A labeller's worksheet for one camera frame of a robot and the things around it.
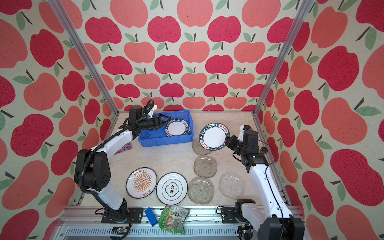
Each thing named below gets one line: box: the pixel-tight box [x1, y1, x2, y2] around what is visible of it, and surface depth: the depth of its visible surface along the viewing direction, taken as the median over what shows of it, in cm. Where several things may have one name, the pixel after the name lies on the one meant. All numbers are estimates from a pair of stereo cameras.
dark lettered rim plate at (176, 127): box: [164, 119, 189, 137], surface depth 110 cm
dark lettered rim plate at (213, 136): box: [199, 122, 230, 151], surface depth 86 cm
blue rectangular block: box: [144, 207, 158, 227], surface depth 74 cm
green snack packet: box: [158, 205, 191, 235], surface depth 73 cm
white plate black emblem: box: [156, 172, 188, 206], surface depth 84 cm
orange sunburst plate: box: [125, 167, 158, 199], surface depth 86 cm
